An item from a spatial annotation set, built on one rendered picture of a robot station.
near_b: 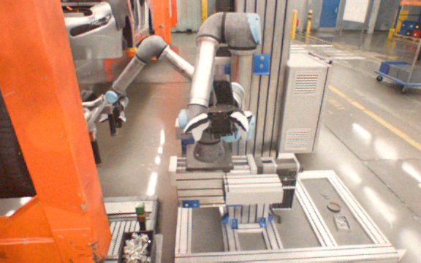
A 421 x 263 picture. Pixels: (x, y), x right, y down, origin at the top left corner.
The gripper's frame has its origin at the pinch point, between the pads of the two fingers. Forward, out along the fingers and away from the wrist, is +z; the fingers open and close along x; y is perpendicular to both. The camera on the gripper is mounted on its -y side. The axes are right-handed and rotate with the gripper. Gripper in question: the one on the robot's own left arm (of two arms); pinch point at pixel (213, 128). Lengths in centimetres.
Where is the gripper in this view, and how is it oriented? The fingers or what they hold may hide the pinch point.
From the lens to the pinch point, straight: 63.2
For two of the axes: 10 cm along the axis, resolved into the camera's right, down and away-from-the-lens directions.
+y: 1.3, 9.0, 4.1
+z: -2.0, 4.3, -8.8
